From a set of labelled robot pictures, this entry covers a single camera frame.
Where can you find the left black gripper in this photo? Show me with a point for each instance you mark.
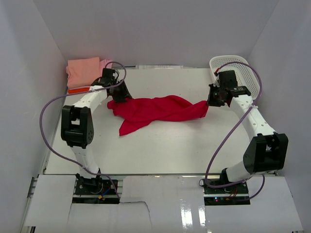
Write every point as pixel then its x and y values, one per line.
pixel 124 93

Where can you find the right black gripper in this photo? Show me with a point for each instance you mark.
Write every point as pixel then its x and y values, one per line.
pixel 211 101

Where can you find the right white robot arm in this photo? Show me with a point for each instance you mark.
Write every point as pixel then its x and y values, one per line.
pixel 267 149

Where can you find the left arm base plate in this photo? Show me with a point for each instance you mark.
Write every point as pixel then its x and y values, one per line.
pixel 95 192

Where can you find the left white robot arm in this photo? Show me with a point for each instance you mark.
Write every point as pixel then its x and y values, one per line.
pixel 77 128

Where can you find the folded peach t shirt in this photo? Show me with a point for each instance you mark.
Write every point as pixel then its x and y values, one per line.
pixel 82 72

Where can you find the folded orange t shirt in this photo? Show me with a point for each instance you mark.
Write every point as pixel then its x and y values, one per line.
pixel 78 90

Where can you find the red t shirt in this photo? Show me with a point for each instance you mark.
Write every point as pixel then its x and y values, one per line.
pixel 138 113

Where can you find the white plastic basket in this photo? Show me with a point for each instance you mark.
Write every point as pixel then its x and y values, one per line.
pixel 244 75

